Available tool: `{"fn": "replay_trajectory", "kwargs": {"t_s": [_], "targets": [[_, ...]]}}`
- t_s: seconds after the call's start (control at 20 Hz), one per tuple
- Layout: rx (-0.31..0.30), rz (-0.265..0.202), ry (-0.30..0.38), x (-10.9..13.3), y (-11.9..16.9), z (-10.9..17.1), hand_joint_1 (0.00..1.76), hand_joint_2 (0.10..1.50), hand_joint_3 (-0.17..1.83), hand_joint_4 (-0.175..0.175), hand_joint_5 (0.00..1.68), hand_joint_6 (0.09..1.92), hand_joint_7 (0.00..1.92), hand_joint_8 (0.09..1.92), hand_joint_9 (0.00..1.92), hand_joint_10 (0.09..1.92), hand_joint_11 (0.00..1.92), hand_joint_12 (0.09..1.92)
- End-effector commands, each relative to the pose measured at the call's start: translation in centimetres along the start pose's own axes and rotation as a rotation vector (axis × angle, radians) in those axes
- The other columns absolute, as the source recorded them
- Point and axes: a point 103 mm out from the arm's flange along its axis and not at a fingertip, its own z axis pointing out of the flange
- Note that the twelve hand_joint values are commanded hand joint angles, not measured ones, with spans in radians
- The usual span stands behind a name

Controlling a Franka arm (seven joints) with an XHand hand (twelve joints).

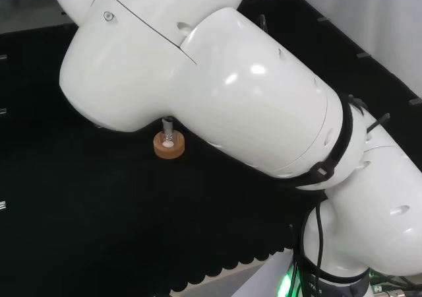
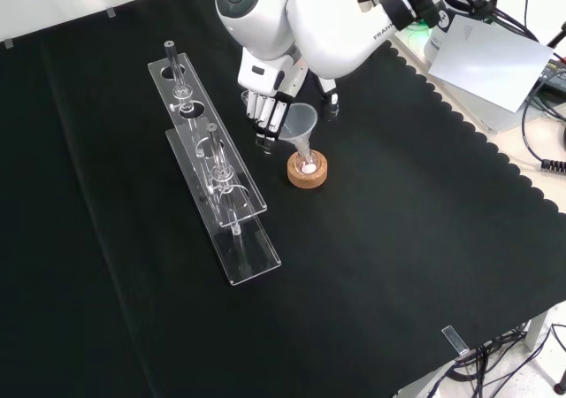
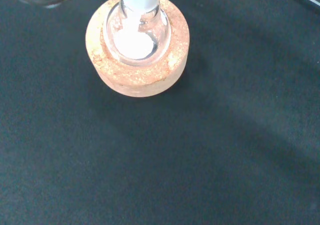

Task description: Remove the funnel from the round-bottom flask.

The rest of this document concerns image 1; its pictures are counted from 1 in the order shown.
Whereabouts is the black bench cloth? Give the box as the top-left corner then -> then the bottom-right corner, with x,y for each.
0,0 -> 422,297

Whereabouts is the cork flask ring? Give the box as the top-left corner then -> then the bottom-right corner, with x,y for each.
152,130 -> 186,160

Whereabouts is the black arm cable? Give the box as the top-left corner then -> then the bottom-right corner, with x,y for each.
288,201 -> 331,297

